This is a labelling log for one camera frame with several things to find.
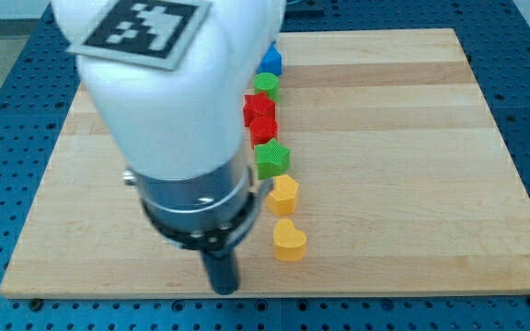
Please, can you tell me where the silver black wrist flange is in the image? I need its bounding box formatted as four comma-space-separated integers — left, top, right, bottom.
122, 152, 273, 251

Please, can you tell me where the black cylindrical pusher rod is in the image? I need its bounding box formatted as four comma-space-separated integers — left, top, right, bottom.
201, 250, 239, 295

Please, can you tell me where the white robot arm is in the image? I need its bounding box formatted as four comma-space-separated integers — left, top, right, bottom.
51, 0, 286, 294

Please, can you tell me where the yellow heart block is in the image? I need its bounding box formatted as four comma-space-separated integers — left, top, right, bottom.
272, 218, 307, 262

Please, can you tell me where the yellow pentagon block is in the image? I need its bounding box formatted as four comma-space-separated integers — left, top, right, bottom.
266, 175, 300, 216

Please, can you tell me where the green star block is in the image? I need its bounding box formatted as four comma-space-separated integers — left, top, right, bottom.
254, 138, 291, 179

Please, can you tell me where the red cylinder block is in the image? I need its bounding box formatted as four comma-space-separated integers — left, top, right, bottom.
249, 117, 278, 148

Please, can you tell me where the red star block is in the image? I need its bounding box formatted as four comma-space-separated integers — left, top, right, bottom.
243, 92, 276, 127

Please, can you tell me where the green cylinder block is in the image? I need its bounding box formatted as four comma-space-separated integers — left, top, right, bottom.
252, 73, 280, 102

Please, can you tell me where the blue block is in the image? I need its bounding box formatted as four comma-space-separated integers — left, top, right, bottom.
257, 43, 282, 76

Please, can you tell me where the black white fiducial marker tag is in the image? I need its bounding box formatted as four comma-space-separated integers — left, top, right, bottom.
68, 0, 212, 71

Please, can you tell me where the light wooden board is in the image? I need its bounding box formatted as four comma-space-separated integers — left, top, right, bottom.
0, 29, 530, 299

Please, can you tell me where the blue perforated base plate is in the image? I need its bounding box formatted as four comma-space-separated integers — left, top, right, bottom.
0, 1, 530, 330

